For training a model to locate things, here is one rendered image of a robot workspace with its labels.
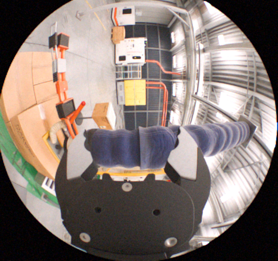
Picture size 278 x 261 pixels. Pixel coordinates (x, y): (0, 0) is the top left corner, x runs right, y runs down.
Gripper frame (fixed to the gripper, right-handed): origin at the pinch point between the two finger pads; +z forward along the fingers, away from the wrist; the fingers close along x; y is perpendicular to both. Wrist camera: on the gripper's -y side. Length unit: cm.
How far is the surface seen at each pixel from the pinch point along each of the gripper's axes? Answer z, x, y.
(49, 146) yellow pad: 10.6, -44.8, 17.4
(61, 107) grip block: 18.6, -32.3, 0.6
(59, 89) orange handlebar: 20.3, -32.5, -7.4
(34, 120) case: 16, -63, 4
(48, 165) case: 8, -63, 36
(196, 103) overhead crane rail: 172, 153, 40
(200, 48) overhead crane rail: 167, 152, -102
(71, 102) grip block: 27.3, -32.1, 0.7
